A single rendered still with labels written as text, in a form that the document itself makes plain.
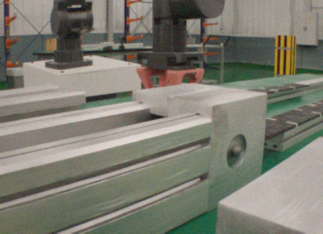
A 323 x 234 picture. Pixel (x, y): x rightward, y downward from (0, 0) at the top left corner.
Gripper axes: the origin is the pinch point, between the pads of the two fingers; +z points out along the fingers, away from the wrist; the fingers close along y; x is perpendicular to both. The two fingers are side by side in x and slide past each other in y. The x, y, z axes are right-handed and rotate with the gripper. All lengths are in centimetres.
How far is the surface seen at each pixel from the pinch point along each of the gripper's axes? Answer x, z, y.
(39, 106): -25.3, -4.2, 4.7
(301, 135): 7.3, 2.5, 21.1
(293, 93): 46.1, 2.3, 2.5
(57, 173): -32.6, -4.2, 23.6
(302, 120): 6.4, -0.1, 21.3
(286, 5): 578, -86, -247
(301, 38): 1068, -34, -414
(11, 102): -28.5, -5.1, 4.5
